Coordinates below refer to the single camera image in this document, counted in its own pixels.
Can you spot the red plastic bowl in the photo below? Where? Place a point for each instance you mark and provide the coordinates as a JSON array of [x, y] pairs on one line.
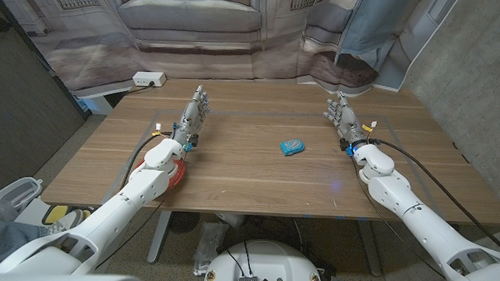
[[181, 173]]

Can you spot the left wrist tagged connector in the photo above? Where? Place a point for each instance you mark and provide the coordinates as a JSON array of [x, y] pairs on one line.
[[157, 129]]

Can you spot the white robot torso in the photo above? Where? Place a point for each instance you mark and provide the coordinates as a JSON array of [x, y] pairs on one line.
[[61, 280]]

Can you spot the white floor platform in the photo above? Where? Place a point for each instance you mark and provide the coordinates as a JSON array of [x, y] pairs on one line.
[[32, 211]]

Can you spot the dark grey partition panel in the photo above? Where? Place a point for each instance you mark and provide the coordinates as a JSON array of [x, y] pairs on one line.
[[21, 120]]

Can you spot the right wrist tagged connector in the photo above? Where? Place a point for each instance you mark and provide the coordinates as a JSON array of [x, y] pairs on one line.
[[370, 126]]

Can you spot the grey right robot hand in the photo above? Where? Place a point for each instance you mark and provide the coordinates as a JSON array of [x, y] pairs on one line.
[[346, 121]]

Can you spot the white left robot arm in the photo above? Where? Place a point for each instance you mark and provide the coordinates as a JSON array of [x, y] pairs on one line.
[[118, 207]]

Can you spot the clear plastic bag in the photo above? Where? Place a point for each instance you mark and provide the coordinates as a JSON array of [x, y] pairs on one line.
[[211, 243]]

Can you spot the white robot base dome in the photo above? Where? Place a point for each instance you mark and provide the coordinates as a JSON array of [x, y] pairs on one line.
[[266, 262]]

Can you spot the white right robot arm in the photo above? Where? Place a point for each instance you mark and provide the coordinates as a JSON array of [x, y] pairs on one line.
[[418, 221]]

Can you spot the black round floor object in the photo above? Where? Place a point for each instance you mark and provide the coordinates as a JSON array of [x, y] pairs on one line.
[[184, 222]]

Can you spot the grey sneaker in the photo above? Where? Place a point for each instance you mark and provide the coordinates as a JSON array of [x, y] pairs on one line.
[[65, 222]]

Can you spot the person's leg in jeans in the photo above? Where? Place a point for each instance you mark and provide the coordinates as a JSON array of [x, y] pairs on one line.
[[0, 236]]

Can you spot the blue phone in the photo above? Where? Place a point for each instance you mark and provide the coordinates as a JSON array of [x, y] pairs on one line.
[[292, 147]]

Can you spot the white power strip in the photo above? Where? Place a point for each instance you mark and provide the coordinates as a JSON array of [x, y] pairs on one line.
[[149, 78]]

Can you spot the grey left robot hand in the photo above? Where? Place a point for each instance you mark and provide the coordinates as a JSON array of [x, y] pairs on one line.
[[191, 115]]

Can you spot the wrist tagged connector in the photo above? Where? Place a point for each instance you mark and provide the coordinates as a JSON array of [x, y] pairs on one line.
[[157, 129], [370, 126]]

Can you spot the printed living room backdrop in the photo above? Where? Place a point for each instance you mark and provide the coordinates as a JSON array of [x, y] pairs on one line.
[[194, 51]]

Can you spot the white table leg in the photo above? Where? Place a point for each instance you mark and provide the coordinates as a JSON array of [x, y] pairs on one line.
[[159, 237], [369, 249]]

